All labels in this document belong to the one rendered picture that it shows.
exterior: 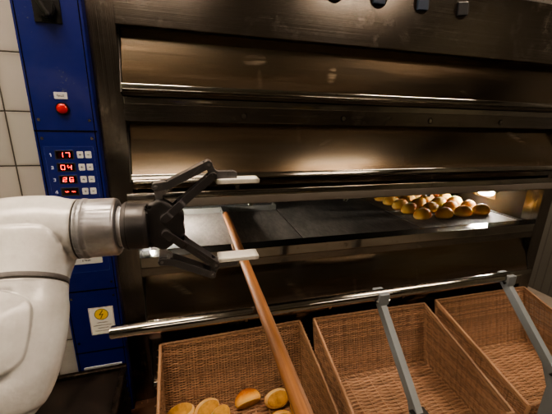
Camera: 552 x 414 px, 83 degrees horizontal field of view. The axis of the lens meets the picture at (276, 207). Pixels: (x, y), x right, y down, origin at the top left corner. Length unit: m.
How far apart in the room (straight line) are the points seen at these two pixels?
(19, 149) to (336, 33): 1.02
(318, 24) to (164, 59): 0.50
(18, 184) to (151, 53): 0.54
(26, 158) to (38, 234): 0.66
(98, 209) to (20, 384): 0.22
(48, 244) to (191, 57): 0.73
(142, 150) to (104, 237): 0.60
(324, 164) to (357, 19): 0.49
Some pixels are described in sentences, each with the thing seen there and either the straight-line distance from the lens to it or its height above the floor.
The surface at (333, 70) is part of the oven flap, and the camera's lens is 1.18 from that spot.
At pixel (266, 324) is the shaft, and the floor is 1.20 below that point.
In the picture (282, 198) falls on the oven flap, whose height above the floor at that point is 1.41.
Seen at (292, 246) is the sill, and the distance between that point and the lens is 1.22.
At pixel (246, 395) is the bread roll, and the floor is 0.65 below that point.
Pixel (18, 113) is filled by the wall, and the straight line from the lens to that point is 1.15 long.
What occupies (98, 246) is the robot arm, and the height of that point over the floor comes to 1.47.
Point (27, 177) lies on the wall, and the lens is 1.16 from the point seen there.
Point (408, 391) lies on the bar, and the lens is 0.99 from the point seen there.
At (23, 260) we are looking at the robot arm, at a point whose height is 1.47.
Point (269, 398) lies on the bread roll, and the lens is 1.37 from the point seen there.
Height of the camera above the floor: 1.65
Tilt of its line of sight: 16 degrees down
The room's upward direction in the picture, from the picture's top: 1 degrees clockwise
